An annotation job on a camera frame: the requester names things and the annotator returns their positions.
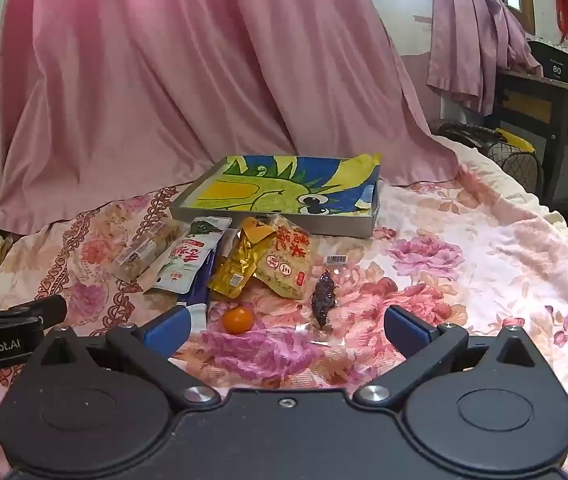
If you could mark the black box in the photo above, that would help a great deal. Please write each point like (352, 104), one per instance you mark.
(556, 62)

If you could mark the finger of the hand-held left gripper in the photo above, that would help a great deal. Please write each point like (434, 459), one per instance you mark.
(39, 307)

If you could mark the yellow item under desk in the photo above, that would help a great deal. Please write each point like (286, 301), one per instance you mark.
(513, 141)

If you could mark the small pink curtain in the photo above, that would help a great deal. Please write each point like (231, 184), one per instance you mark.
(468, 35)

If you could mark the blue snack packet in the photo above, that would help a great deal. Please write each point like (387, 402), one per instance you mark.
(199, 296)

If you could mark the large pink curtain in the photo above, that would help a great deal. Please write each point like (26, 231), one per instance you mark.
(164, 85)

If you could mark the small orange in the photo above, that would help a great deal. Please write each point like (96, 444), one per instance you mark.
(238, 319)

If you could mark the white green snack packet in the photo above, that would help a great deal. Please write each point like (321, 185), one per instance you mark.
(189, 260)

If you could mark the black frame desk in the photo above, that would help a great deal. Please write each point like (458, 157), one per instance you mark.
(558, 105)

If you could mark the dark purple snack packet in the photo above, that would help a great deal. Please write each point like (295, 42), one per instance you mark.
(323, 295)

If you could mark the gold snack packet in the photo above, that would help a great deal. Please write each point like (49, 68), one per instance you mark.
(236, 270)

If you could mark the yellow red-label snack packet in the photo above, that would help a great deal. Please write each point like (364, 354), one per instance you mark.
(286, 265)

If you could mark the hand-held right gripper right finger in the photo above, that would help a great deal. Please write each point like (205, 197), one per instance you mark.
(406, 330)

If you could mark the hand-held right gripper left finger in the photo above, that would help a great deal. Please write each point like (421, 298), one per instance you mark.
(169, 332)

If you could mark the clear cracker packet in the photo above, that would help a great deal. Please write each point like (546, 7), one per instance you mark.
(144, 252)

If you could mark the floral blanket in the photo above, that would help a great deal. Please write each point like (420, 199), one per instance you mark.
(488, 270)

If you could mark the grey box tray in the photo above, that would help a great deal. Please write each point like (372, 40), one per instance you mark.
(343, 225)

